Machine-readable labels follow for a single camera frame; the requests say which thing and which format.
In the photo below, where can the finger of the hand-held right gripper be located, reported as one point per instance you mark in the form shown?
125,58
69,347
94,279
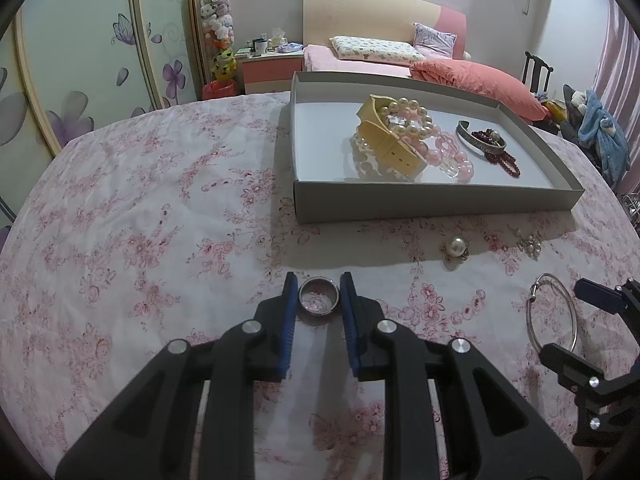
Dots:
565,360
600,296

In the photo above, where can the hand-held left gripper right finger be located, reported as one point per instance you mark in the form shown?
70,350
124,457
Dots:
350,330

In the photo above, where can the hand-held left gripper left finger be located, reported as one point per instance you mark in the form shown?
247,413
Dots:
289,325

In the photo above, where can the thin silver bangle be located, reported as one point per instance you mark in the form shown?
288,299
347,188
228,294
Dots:
536,288

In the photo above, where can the grey cardboard tray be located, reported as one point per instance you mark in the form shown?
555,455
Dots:
425,205

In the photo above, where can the wide silver cuff bangle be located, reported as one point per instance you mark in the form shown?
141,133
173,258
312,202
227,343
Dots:
475,144

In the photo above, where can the silver flower earrings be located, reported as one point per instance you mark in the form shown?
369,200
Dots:
529,246

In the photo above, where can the pink floral cloth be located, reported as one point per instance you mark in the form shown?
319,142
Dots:
150,260

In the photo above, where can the grey stuffed toy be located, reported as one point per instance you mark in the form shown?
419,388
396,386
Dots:
572,100

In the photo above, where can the pink curtain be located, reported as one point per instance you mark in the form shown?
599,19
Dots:
617,85

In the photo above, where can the dark wooden chair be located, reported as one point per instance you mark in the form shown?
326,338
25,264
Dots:
537,72

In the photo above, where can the pink folded quilt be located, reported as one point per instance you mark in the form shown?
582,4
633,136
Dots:
480,85

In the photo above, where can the red waste bin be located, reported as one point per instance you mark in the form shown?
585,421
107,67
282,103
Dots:
219,90

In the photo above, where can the pink and white nightstand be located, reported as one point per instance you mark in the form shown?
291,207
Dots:
270,72

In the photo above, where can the pink bed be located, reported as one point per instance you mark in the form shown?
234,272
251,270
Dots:
325,60

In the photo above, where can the white mug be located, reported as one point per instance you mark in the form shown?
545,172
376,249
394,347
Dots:
260,47

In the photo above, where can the white floral pillow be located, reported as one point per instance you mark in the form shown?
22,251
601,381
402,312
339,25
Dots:
375,50

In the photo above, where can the small lilac pillow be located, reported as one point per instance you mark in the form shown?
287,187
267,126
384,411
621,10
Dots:
435,40

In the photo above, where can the column of plush toys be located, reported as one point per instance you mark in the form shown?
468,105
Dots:
217,25

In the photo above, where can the cream and pink headboard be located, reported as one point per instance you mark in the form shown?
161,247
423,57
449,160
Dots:
360,15

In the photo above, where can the sliding door wardrobe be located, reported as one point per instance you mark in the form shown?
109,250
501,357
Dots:
90,60

